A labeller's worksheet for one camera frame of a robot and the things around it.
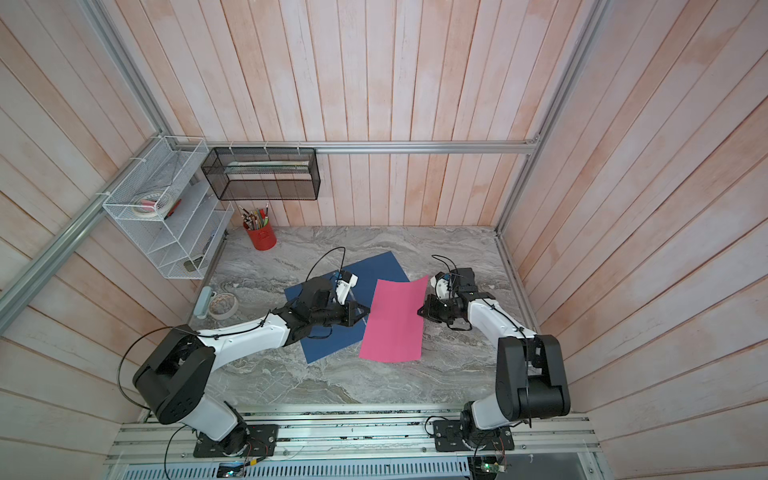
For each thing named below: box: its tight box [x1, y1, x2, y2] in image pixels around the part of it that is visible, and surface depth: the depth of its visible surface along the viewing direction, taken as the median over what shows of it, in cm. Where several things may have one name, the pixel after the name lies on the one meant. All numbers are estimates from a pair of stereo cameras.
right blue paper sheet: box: [343, 251, 410, 301], surface depth 113 cm
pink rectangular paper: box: [360, 275, 429, 363], surface depth 93 cm
